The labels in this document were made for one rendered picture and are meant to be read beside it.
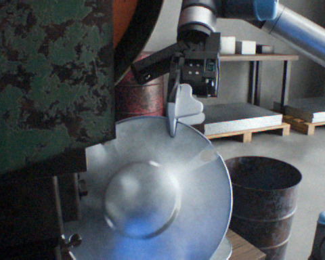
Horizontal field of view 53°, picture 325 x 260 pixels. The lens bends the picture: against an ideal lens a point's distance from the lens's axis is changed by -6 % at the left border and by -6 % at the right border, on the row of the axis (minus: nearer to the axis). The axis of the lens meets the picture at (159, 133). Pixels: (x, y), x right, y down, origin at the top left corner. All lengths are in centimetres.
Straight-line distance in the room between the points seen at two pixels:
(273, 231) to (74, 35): 150
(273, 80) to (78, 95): 490
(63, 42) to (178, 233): 35
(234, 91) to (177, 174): 421
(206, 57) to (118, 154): 22
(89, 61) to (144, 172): 30
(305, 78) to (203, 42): 498
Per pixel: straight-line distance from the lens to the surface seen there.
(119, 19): 85
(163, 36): 414
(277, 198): 159
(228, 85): 467
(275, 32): 84
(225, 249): 136
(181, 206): 54
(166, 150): 57
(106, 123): 30
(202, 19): 66
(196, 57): 61
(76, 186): 48
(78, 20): 29
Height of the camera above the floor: 116
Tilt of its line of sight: 18 degrees down
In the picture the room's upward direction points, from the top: straight up
